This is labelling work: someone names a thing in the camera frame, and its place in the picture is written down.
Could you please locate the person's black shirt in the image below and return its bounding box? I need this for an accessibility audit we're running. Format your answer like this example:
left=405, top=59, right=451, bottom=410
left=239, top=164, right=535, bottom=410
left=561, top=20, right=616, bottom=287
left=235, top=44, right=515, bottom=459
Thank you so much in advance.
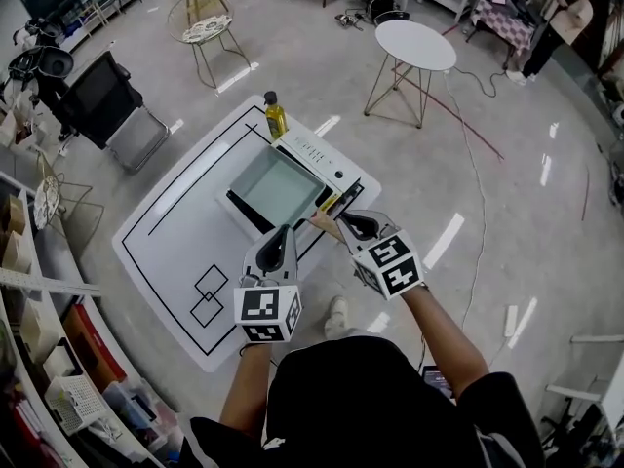
left=179, top=336, right=545, bottom=468

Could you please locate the black office chair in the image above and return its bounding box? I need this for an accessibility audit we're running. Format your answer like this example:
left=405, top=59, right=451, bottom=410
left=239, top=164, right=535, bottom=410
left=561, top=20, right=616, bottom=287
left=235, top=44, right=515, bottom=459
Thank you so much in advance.
left=58, top=50, right=171, bottom=174

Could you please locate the white floor cable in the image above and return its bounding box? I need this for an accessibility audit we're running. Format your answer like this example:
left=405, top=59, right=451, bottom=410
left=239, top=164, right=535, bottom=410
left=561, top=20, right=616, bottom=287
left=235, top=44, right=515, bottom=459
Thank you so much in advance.
left=441, top=65, right=489, bottom=311

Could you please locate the person's right forearm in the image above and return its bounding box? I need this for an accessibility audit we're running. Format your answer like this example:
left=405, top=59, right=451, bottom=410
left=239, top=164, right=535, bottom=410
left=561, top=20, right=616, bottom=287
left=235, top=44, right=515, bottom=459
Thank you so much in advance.
left=399, top=284, right=491, bottom=402

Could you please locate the white plastic basket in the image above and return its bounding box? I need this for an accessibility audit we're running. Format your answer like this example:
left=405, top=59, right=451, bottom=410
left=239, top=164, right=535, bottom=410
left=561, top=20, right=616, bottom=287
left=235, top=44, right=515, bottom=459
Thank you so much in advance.
left=44, top=373, right=107, bottom=437

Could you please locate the dark tablet screen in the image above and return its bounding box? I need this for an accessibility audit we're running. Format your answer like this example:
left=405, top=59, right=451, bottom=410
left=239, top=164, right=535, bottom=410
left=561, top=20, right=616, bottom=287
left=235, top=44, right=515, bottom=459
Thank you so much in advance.
left=421, top=365, right=457, bottom=400

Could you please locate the white shelf unit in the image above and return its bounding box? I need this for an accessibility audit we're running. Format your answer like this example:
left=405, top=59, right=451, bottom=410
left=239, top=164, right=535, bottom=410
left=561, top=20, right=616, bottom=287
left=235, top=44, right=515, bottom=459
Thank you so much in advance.
left=0, top=171, right=167, bottom=468

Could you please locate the yellow oil bottle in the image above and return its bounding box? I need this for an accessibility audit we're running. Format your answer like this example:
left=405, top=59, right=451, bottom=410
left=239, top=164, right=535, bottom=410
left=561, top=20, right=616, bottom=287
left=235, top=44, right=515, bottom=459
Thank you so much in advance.
left=262, top=90, right=290, bottom=140

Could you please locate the round white side table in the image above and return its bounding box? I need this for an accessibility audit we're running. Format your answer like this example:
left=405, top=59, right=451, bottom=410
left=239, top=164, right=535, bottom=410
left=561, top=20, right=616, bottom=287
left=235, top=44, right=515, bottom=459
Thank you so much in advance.
left=363, top=19, right=458, bottom=130

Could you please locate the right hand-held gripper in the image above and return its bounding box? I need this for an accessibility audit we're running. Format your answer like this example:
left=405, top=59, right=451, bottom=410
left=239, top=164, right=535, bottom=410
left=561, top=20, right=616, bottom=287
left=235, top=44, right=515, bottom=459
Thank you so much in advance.
left=335, top=210, right=425, bottom=302

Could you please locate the person's left forearm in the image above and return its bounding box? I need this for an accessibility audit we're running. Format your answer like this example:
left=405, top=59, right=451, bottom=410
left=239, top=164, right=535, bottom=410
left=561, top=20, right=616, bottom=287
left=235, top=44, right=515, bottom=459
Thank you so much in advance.
left=218, top=341, right=274, bottom=439

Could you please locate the person's white shoe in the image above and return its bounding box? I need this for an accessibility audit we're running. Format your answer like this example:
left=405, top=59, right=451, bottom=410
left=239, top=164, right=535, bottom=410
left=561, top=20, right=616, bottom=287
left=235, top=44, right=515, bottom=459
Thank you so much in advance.
left=324, top=295, right=350, bottom=339

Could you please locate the red floor cable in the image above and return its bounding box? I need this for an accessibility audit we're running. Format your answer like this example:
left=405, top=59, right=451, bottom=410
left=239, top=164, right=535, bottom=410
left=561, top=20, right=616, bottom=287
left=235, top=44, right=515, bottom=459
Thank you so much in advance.
left=392, top=63, right=506, bottom=163

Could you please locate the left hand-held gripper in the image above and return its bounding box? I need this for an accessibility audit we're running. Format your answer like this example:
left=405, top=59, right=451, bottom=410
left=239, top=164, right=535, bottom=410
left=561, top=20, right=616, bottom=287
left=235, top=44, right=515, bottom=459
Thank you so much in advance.
left=232, top=224, right=304, bottom=345

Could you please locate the checkered cloth table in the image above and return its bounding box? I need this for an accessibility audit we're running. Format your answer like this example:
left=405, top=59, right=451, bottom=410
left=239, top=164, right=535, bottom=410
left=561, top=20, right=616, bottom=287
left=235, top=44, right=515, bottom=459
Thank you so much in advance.
left=470, top=0, right=537, bottom=70

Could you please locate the red storage box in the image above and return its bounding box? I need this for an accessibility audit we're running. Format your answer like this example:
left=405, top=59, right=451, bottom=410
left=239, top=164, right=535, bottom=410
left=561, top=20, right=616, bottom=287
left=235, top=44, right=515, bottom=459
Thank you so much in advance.
left=62, top=304, right=128, bottom=390

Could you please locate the wire chair with patterned cushion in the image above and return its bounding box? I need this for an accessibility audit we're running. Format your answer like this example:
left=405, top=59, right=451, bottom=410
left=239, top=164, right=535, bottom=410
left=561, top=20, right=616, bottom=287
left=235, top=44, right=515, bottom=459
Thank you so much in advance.
left=167, top=0, right=253, bottom=91
left=31, top=151, right=106, bottom=257

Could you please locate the brown cardboard box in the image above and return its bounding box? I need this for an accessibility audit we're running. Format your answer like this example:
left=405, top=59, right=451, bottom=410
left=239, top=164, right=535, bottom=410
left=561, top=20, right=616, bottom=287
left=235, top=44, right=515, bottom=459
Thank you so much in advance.
left=2, top=193, right=26, bottom=236
left=2, top=231, right=33, bottom=275

